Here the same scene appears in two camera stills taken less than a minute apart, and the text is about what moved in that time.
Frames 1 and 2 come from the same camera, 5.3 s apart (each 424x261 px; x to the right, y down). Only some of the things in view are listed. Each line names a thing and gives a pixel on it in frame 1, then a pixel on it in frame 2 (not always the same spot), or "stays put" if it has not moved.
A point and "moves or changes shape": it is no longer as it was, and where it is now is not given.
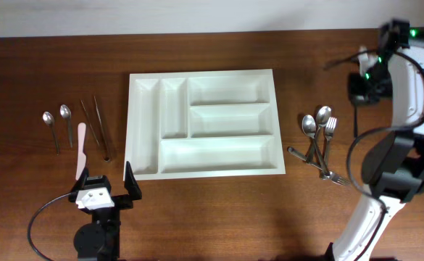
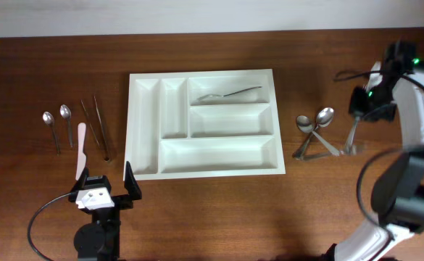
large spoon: x=309 y=126 to x=305 y=125
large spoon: x=323 y=117 moves or changes shape
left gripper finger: x=80 y=182 stays put
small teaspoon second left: x=66 y=112 stays put
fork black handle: x=355 y=122 to x=219 y=96
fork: x=330 y=176 to x=348 y=150
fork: x=330 y=128 to x=351 y=147
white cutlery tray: x=202 y=124 stays put
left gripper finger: x=131 y=183 stays put
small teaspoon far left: x=48 y=119 stays put
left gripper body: x=122 y=202 stays put
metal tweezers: x=106 y=154 stays put
